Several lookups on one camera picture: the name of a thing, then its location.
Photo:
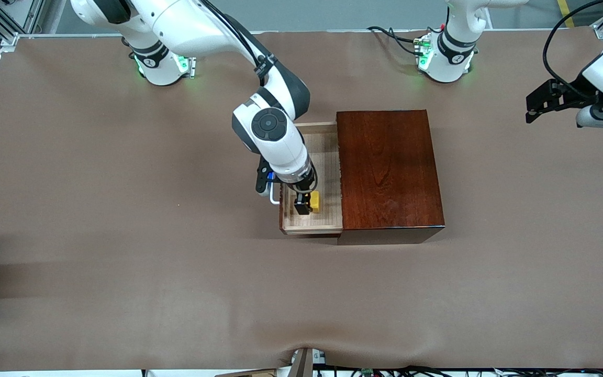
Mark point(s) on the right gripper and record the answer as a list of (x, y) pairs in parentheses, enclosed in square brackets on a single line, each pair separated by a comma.
[(305, 184)]

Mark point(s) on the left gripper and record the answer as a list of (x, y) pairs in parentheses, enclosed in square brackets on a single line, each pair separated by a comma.
[(568, 95)]

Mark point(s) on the yellow block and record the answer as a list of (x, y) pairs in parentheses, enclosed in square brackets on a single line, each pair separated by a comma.
[(315, 201)]

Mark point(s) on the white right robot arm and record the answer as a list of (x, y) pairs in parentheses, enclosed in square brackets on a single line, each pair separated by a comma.
[(275, 141)]

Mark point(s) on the dark wooden drawer cabinet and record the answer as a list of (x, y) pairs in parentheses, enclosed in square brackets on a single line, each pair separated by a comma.
[(390, 167)]

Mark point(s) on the brown table cover cloth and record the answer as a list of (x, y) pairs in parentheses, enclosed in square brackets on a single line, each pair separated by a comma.
[(176, 314)]

